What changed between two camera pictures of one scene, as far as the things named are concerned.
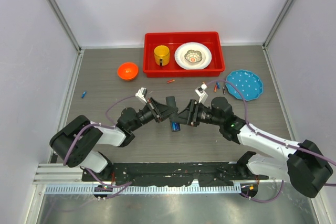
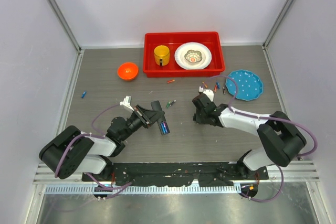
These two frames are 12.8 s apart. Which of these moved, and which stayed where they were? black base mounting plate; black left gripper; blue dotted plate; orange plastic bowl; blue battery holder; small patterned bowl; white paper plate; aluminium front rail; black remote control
Moved: black left gripper; black remote control; blue battery holder
Stayed: small patterned bowl; black base mounting plate; orange plastic bowl; white paper plate; aluminium front rail; blue dotted plate
